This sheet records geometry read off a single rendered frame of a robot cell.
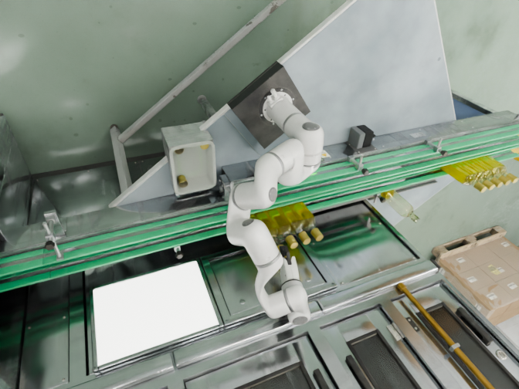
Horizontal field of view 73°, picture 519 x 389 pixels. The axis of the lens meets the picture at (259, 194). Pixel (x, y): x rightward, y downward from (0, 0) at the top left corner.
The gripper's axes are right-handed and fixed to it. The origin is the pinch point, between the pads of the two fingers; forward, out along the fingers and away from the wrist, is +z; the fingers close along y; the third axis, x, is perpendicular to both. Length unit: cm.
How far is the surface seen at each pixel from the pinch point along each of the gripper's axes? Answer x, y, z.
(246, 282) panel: 14.1, -12.8, -2.2
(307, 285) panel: -9.7, -12.3, -6.7
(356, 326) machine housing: -24.6, -16.3, -23.7
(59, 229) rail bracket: 82, 8, 12
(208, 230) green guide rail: 28.4, -3.9, 19.1
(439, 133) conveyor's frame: -93, 17, 60
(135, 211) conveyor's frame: 57, 5, 23
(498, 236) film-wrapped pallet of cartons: -363, -227, 202
